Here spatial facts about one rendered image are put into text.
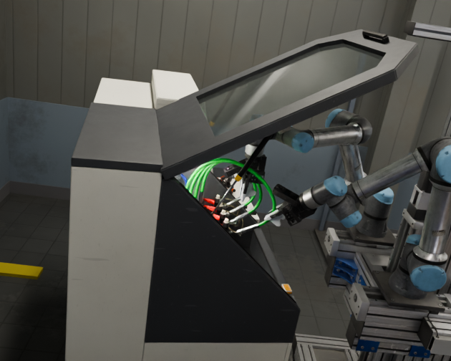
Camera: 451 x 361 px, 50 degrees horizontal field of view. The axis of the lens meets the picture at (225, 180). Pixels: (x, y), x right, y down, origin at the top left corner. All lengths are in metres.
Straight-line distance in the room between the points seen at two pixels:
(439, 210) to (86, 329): 1.30
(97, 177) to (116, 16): 2.81
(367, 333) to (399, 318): 0.14
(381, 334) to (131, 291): 1.02
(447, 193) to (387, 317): 0.60
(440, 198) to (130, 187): 1.03
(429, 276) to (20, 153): 3.74
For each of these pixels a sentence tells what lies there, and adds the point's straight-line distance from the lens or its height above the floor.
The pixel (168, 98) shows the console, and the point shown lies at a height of 1.55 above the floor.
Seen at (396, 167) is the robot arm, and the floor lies 1.53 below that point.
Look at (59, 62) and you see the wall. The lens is 4.41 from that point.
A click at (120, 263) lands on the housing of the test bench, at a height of 1.13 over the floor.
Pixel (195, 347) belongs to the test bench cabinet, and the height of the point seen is 0.77.
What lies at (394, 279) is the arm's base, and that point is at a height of 1.08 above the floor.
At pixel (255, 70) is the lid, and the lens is 2.16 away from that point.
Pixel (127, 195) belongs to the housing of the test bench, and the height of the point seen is 1.39.
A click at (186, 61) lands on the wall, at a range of 4.22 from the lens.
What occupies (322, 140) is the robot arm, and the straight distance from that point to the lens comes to 1.94.
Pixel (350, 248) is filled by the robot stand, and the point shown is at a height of 0.96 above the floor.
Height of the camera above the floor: 2.04
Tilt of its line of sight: 22 degrees down
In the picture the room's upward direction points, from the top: 9 degrees clockwise
